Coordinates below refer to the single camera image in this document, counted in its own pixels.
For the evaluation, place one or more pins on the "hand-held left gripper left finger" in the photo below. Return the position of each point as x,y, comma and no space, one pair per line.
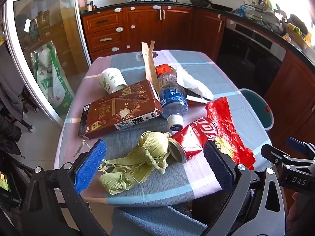
91,167

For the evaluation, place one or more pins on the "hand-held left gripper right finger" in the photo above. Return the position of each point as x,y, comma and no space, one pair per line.
219,167

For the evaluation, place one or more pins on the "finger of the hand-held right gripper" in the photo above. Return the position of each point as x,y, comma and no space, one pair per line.
276,156
296,144

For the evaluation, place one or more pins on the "crushed red soda can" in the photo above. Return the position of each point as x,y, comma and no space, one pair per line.
194,137

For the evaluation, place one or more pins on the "red foil wrapper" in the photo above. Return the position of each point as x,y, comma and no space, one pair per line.
224,123

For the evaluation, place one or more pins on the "green leaf strip bundle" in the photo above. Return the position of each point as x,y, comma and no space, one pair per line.
137,162

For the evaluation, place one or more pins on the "teal plastic bin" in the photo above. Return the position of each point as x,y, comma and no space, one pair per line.
256,103

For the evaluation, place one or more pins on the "brown cardboard snack box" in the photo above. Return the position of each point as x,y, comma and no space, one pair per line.
115,108

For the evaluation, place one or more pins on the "black foil wrapper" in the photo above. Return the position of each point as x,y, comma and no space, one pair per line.
194,95

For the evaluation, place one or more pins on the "clear plastic bottle blue label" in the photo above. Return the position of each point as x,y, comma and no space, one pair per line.
173,98

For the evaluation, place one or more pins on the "white tissue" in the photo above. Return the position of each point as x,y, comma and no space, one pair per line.
194,82

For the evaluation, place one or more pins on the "white green printed paper cup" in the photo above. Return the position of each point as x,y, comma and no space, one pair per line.
110,78

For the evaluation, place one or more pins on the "brown paper sleeve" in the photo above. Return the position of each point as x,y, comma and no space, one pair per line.
150,66

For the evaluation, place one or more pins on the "person's right hand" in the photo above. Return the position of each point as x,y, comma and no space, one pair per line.
300,216

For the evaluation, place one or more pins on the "small dried leaf strip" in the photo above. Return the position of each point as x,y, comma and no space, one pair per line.
80,148

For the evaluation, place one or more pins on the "grey blue fabric chair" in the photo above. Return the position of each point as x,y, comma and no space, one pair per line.
152,221

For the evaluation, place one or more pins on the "green white printed sack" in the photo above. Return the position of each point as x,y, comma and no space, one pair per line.
51,83

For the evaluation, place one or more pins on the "black built-in oven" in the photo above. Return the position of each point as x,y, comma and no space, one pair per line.
246,61

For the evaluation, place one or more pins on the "red-brown wooden kitchen cabinets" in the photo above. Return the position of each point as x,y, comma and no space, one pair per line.
177,29

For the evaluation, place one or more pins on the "small condiment bottle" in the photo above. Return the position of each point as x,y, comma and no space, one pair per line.
91,5

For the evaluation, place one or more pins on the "dark frying pan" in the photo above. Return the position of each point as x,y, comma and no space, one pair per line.
199,1

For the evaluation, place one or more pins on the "black gas stove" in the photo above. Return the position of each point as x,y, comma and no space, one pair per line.
157,0

